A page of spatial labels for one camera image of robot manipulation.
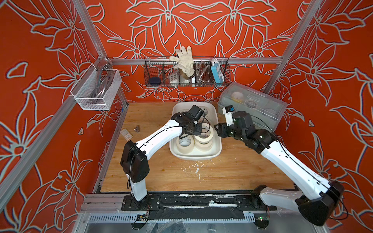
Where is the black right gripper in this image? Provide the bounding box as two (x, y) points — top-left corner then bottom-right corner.
(212, 122), (246, 144)

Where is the white plastic storage tray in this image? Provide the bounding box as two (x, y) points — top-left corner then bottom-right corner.
(169, 102), (222, 161)

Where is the beige masking tape roll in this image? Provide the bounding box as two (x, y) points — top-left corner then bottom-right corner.
(201, 107), (208, 117)
(176, 136), (194, 154)
(194, 123), (214, 144)
(194, 141), (213, 152)

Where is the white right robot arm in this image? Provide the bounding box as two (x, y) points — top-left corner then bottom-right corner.
(214, 105), (345, 227)

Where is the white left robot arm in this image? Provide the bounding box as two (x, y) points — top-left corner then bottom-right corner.
(120, 105), (206, 203)

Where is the translucent lidded storage box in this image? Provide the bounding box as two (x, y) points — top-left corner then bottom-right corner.
(218, 82), (288, 131)

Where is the blue white box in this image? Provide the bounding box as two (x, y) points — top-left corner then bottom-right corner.
(211, 58), (224, 86)

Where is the white power adapter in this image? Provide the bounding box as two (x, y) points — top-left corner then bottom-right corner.
(168, 71), (180, 85)

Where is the dark blue round object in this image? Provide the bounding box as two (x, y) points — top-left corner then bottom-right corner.
(149, 77), (162, 86)

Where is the white work glove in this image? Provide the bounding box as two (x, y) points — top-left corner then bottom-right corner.
(170, 46), (195, 79)

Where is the small clear plastic packet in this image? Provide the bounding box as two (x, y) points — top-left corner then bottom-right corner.
(120, 129), (133, 141)

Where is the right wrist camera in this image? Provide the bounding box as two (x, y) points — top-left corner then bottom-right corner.
(222, 105), (235, 126)

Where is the black wire wall basket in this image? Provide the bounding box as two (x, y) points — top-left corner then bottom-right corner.
(143, 56), (232, 87)

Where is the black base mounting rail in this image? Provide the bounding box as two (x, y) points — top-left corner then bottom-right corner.
(121, 190), (277, 212)

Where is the white mesh wall basket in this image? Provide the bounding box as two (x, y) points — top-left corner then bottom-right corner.
(71, 65), (121, 111)

